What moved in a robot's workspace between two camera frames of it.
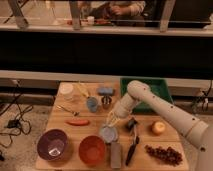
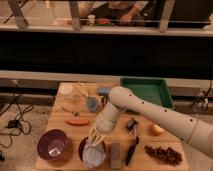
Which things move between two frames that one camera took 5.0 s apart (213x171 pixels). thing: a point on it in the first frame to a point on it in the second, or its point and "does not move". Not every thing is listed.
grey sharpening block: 115,153 does not move
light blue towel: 109,134 to 93,155
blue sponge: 106,90 does not move
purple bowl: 51,144 does not move
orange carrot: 78,122 does not move
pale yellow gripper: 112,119 to 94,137
